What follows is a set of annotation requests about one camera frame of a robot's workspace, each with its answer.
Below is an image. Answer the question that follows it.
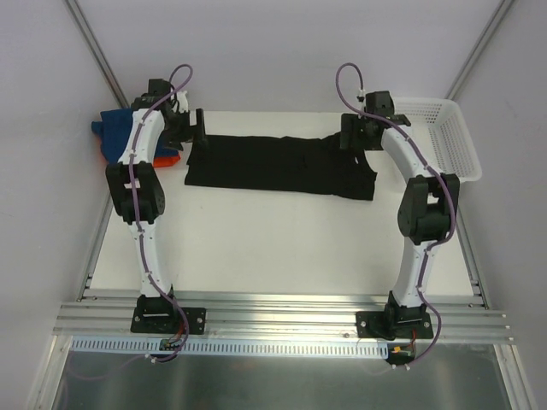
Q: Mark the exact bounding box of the black t shirt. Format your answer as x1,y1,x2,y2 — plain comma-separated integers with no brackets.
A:
185,132,377,201

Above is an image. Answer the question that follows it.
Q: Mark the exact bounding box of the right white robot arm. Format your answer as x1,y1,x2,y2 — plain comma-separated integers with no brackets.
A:
341,91,460,341

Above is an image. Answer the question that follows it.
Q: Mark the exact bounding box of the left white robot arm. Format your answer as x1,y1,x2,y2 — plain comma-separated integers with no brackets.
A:
105,79,209,298

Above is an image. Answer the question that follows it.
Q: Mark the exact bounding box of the folded orange t shirt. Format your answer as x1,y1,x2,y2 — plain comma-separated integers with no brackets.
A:
153,155,180,168

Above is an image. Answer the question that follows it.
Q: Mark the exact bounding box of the folded blue t shirt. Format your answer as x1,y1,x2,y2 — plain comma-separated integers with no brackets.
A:
91,108,179,164

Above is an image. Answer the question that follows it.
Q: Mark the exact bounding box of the white perforated plastic basket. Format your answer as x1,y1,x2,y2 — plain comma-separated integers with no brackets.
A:
394,97,482,183

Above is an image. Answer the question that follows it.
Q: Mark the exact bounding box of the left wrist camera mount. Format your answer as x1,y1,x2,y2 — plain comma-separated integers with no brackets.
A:
171,91,190,114

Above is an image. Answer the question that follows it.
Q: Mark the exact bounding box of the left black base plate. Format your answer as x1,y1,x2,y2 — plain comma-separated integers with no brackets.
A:
130,304,207,335

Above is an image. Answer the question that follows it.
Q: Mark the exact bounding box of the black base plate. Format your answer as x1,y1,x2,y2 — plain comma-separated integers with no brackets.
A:
356,311,433,341
130,304,207,335

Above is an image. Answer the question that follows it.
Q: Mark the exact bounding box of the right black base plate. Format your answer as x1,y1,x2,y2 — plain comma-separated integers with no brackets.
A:
356,311,433,341

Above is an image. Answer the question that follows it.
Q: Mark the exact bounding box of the aluminium frame rail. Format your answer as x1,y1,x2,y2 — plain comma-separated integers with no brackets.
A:
53,290,516,344

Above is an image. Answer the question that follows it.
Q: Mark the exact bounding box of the white slotted cable duct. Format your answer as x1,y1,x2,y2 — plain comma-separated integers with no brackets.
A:
70,336,388,359

